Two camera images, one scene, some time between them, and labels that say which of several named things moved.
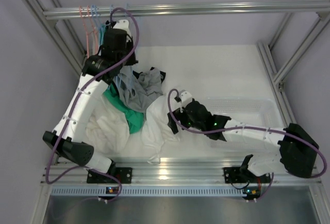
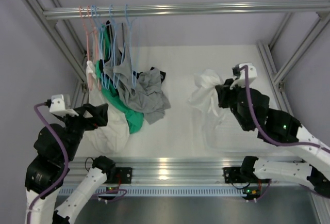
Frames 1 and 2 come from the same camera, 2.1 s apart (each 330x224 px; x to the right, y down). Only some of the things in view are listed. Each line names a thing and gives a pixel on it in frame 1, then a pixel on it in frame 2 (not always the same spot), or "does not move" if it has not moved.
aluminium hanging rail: (204, 8) does not move
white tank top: (156, 131) -> (205, 96)
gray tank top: (139, 90) does not move
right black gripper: (180, 113) -> (225, 92)
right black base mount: (235, 175) does not move
